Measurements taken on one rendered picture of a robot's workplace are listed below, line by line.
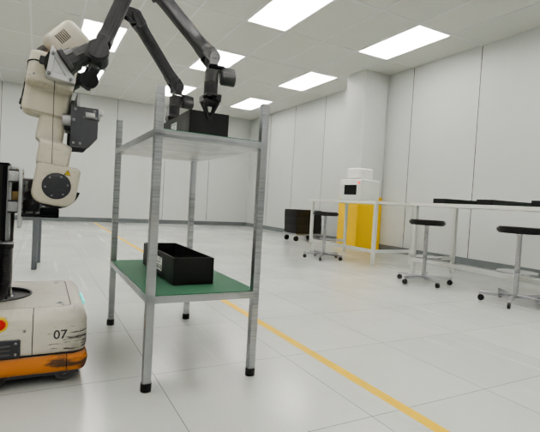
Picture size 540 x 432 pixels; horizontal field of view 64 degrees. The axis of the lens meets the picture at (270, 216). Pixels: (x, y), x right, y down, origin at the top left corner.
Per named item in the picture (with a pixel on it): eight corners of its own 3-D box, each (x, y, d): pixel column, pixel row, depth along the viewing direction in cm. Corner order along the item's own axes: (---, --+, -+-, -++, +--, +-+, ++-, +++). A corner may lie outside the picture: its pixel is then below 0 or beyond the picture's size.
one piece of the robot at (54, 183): (-6, 206, 153) (28, 39, 156) (2, 202, 187) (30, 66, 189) (73, 219, 166) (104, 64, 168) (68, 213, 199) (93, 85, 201)
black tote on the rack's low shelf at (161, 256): (142, 263, 224) (143, 243, 224) (175, 263, 233) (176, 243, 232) (172, 285, 174) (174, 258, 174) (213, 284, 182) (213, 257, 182)
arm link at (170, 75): (123, 16, 210) (129, 13, 201) (133, 10, 212) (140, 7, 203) (171, 94, 232) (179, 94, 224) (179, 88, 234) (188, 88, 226)
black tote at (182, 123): (155, 148, 226) (157, 127, 225) (188, 152, 234) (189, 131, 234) (188, 136, 175) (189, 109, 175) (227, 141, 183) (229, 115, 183)
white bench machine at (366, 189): (356, 201, 646) (358, 170, 644) (379, 201, 609) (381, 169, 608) (338, 200, 625) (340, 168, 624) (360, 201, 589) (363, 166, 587)
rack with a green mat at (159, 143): (188, 317, 255) (197, 131, 252) (255, 375, 175) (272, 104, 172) (105, 323, 234) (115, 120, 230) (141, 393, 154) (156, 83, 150)
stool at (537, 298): (485, 294, 383) (490, 225, 381) (556, 306, 350) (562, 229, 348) (471, 303, 344) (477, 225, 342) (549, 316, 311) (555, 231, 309)
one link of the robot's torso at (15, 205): (2, 227, 164) (4, 162, 164) (7, 222, 189) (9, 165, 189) (78, 229, 177) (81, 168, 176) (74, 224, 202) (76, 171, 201)
